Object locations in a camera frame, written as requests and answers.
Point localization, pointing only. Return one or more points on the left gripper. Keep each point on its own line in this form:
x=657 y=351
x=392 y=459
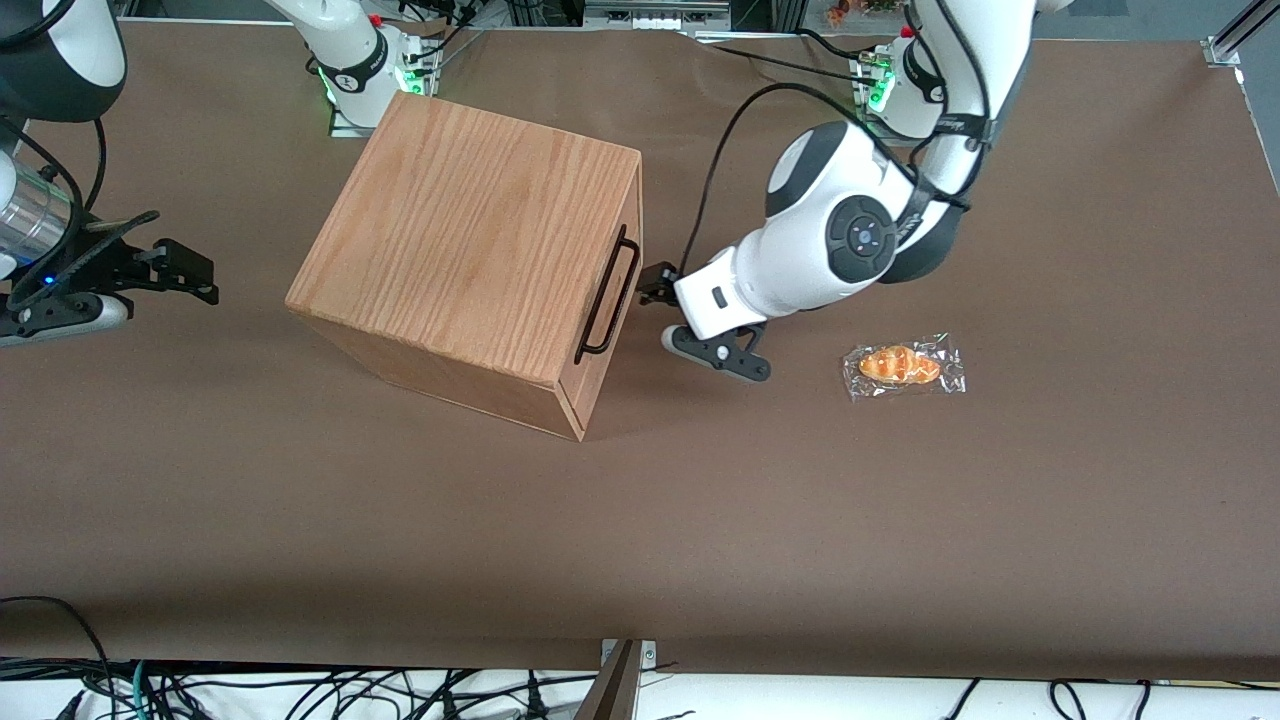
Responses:
x=657 y=285

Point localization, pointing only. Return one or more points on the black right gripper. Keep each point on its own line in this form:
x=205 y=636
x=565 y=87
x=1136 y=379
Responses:
x=112 y=268

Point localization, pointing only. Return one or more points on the light wooden drawer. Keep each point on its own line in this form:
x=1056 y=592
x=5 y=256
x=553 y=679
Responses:
x=596 y=375

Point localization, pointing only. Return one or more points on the light wooden drawer cabinet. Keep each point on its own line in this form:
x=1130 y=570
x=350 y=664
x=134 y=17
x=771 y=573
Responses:
x=460 y=230

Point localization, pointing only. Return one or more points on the plastic wrapped bread roll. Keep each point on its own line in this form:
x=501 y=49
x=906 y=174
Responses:
x=900 y=365

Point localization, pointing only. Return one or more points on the brown table cover sheet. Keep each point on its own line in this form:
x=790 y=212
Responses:
x=760 y=520

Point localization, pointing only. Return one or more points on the grey background equipment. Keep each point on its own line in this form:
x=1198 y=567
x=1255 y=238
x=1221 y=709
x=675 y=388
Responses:
x=650 y=15

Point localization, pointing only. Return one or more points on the dark angled pole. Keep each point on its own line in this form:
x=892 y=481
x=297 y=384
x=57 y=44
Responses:
x=615 y=690

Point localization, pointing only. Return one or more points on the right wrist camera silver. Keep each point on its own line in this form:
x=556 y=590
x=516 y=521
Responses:
x=70 y=315

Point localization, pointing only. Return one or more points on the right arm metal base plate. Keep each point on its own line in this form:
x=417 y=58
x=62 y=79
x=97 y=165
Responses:
x=342 y=125

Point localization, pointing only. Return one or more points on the small metal bracket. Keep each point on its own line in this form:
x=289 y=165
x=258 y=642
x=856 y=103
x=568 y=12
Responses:
x=648 y=655

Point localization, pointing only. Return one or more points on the aluminium profile rail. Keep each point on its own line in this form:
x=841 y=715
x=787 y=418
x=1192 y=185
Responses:
x=1225 y=48

